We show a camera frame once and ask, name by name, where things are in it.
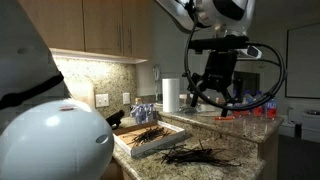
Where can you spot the small clear jar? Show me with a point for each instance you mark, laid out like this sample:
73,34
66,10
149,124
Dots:
183,100

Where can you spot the white paper towel roll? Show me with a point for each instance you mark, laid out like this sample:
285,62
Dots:
170,96

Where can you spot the white outlet plate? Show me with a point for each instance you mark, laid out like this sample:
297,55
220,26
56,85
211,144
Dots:
126,98

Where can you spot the orange marker pen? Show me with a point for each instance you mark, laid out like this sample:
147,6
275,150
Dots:
216,118

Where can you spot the dark glass bowl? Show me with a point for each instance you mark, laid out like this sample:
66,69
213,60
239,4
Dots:
188,110

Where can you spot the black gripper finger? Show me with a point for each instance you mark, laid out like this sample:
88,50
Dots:
228,103
196,86

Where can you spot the white low cabinet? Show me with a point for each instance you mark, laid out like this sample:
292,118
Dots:
311,128

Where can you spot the wooden wall cabinet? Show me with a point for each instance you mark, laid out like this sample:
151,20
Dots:
100,26

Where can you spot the pack of small water bottles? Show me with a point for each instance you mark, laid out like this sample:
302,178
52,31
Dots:
143,113

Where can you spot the white wall board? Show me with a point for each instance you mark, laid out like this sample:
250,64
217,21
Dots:
303,60

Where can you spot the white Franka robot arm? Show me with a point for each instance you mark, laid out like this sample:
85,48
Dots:
50,143

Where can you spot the dark wall screen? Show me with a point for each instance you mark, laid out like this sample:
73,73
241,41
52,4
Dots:
251,83

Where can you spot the jar with wooden lid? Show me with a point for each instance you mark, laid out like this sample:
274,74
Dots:
138,101

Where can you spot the white wall outlet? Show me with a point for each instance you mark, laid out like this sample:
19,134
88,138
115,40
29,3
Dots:
102,100

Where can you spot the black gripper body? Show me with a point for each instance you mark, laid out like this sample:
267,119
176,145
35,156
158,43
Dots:
220,70

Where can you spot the white rectangular tray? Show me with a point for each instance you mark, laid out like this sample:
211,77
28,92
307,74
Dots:
160,142

